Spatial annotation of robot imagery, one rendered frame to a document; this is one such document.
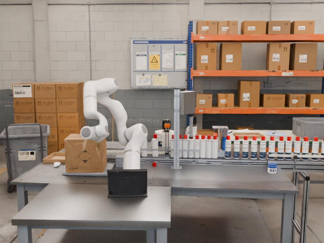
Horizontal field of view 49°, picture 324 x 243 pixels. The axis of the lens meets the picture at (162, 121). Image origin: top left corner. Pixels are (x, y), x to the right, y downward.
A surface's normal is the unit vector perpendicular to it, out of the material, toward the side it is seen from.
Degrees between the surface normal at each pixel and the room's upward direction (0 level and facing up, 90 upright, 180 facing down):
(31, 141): 94
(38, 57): 90
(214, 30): 91
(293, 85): 90
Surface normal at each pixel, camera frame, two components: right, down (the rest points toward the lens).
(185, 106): 0.76, 0.10
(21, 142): 0.29, 0.21
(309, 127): 0.04, 0.15
